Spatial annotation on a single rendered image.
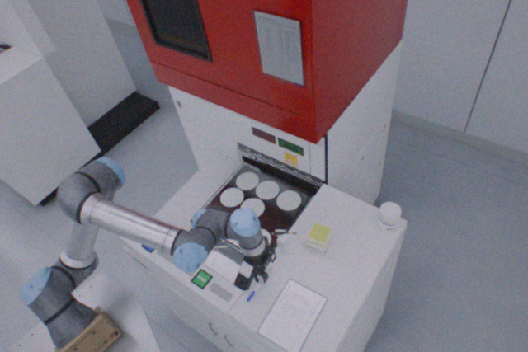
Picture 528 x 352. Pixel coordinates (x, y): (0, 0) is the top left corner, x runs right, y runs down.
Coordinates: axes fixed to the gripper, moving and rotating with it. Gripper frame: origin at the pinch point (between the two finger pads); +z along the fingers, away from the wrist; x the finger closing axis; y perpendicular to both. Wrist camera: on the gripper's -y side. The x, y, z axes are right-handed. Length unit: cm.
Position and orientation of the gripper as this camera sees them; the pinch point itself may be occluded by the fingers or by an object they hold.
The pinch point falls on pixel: (259, 282)
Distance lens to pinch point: 138.6
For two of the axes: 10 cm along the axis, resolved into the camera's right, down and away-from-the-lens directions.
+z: 1.4, 6.8, 7.2
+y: 5.7, -6.5, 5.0
